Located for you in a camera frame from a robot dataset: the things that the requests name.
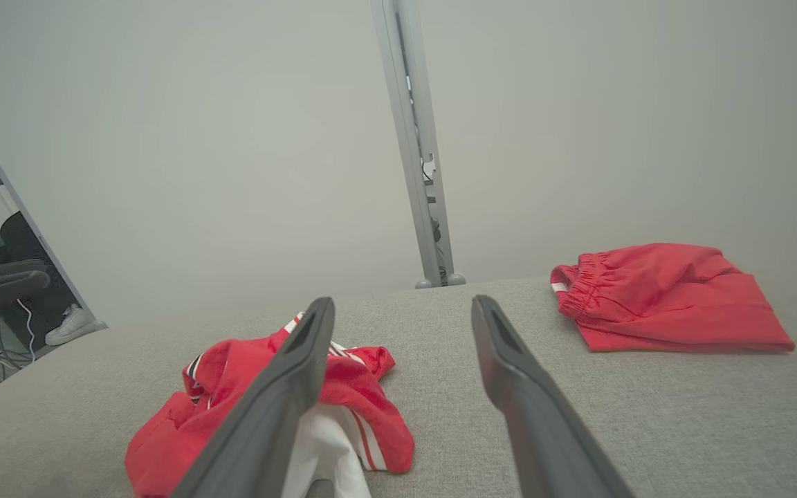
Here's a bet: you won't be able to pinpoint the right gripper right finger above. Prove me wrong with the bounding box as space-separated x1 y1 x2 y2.
471 295 636 498

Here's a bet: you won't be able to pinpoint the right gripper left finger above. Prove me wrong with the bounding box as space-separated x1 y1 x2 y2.
172 297 336 498

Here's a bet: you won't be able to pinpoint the red white basketball jersey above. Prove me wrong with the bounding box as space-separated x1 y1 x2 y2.
125 311 416 498

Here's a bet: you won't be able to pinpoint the red shorts white stripe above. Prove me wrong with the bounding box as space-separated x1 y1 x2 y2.
551 242 796 353

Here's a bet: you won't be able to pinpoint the seated person black trousers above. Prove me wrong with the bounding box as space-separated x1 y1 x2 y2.
0 211 80 331

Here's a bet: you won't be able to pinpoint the white sneaker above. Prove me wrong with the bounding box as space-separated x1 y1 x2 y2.
44 303 96 347

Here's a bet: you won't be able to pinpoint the white partition panel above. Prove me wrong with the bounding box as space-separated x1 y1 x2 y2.
416 0 797 284
0 0 434 333

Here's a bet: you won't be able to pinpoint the white cable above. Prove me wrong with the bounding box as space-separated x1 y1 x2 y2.
17 297 37 362

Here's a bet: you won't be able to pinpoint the grey partition post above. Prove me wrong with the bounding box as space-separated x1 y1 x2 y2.
371 0 444 289
398 0 467 287

